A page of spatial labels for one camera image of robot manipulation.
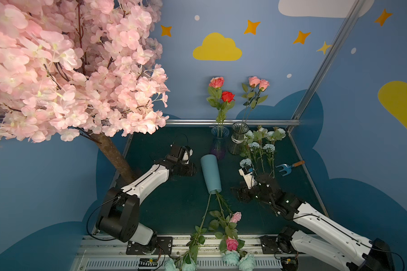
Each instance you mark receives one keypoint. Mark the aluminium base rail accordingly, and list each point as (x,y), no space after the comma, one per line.
(104,255)

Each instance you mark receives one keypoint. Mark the blue rose stem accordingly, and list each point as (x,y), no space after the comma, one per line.
(246,263)
(259,136)

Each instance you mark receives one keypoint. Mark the red and coral rose stem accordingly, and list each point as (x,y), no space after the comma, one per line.
(222,100)

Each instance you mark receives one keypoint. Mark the blue flower bunch purple vase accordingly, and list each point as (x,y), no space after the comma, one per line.
(278,134)

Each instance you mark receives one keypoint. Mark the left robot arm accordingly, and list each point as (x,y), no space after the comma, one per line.
(120,211)

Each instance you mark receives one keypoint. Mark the aluminium frame corner post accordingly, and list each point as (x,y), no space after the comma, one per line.
(341,36)

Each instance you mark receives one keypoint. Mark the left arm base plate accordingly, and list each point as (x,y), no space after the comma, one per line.
(156,244)

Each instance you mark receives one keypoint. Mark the purple ribbed glass vase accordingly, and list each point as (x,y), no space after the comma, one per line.
(218,147)

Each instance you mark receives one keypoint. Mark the pink carnation rose stem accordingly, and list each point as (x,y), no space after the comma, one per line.
(226,227)

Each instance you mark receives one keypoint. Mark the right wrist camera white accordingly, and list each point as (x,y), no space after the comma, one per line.
(248,174)

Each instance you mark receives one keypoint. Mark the clear ribbed glass vase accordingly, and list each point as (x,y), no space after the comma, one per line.
(239,129)

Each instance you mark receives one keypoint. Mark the pink cherry blossom tree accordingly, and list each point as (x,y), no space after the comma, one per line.
(80,68)

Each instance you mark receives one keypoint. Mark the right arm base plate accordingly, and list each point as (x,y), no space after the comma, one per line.
(271,245)

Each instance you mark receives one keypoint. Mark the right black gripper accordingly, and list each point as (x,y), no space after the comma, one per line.
(252,191)

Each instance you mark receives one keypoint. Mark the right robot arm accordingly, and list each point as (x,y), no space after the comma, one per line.
(336,245)

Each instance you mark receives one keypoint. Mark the light blue ceramic vase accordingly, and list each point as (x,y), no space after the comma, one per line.
(210,170)

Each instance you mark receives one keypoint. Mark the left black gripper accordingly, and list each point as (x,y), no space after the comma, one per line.
(183,168)

